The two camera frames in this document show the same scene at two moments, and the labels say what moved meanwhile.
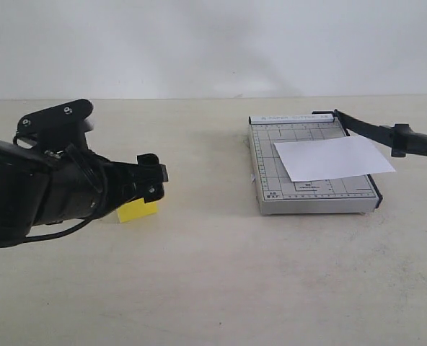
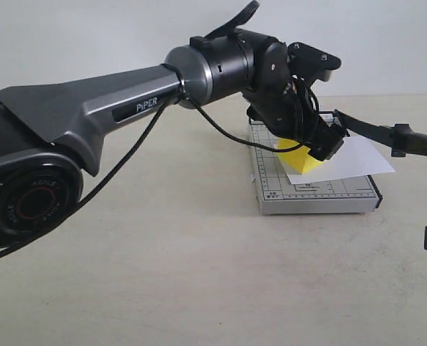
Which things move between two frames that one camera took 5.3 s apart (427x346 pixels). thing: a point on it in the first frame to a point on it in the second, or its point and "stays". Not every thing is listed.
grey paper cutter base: [276, 194] stays
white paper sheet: [327, 158] stays
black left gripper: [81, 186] to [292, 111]
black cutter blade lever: [401, 138] stays
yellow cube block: [135, 210] to [298, 159]
